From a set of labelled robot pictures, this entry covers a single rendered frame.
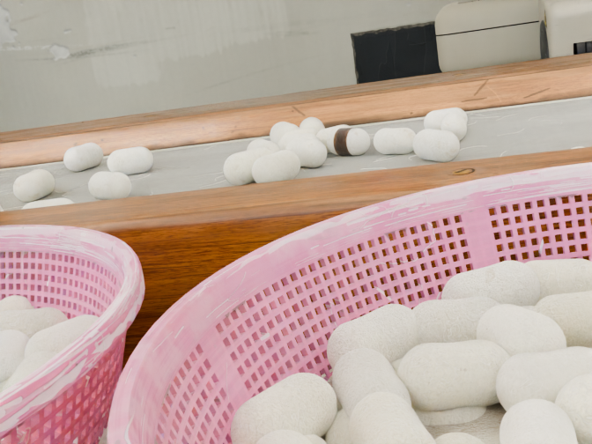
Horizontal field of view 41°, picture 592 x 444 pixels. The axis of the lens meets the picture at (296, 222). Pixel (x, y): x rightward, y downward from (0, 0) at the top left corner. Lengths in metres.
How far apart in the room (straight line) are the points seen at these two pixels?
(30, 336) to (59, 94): 2.61
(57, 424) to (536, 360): 0.13
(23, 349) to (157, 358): 0.12
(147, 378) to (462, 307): 0.11
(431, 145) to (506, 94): 0.21
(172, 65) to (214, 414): 2.55
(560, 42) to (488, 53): 0.30
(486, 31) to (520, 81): 0.73
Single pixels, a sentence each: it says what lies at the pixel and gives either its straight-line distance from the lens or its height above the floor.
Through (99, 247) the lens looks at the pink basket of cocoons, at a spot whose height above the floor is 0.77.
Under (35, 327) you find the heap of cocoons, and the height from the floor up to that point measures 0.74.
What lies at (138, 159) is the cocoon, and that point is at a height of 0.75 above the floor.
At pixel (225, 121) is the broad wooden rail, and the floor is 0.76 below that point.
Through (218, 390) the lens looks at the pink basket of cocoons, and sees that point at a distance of 0.22.
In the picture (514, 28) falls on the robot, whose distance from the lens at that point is 1.42.
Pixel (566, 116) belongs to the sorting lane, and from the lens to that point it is 0.61.
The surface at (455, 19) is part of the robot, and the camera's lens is 1.42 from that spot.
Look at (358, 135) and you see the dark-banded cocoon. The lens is 0.54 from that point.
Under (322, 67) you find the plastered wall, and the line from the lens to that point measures 2.62.
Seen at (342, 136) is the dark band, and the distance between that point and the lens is 0.55.
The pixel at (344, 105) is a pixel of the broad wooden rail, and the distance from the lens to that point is 0.70.
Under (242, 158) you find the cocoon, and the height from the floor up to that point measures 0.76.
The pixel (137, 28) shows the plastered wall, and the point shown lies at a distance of 2.78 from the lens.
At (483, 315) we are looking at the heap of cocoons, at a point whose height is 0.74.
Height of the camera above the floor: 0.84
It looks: 15 degrees down
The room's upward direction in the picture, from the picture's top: 9 degrees counter-clockwise
